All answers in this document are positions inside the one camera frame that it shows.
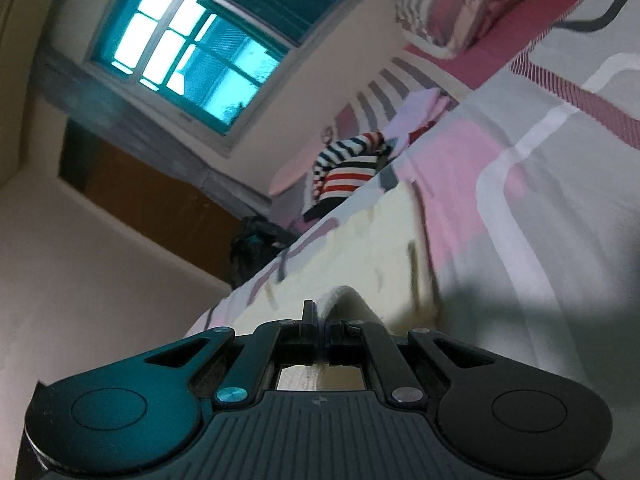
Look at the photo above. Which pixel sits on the pink striped bedsheet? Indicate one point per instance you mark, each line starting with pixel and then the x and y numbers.
pixel 480 35

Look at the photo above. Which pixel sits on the glass window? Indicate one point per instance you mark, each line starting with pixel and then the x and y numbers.
pixel 200 45

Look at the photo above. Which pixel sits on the patterned grey pink blue blanket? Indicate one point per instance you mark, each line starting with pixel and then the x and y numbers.
pixel 575 185

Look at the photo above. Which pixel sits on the dark bag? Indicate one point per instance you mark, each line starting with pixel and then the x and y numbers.
pixel 257 250

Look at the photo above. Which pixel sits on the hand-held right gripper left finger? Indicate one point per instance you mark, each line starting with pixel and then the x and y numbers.
pixel 309 332

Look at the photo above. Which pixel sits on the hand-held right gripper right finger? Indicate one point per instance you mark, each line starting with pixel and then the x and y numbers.
pixel 336 342

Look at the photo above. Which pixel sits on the pink and white clothes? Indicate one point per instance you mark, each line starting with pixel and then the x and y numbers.
pixel 420 112

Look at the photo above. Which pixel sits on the striped garment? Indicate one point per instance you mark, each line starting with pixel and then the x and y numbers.
pixel 345 170

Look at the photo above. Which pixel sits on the grey curtain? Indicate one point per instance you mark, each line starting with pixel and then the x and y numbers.
pixel 130 120

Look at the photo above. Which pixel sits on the cream knit sweater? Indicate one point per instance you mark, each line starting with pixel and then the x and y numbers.
pixel 360 250

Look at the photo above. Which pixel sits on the pink striped pillow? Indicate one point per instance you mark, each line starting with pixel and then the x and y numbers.
pixel 475 0

